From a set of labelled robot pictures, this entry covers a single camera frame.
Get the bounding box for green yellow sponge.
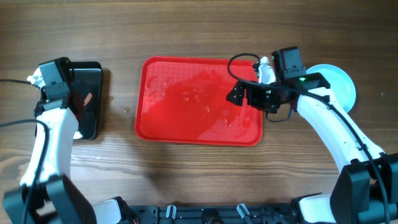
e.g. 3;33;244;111
83;93;93;106

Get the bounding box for light blue plate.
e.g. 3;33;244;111
307;64;356;113

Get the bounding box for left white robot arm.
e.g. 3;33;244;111
2;81;140;223

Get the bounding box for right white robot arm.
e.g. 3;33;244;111
226;73;397;223

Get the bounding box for red plastic tray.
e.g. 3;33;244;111
134;56;263;147

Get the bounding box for black water basin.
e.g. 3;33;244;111
70;62;103;141

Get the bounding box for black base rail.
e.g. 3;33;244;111
130;203;298;224

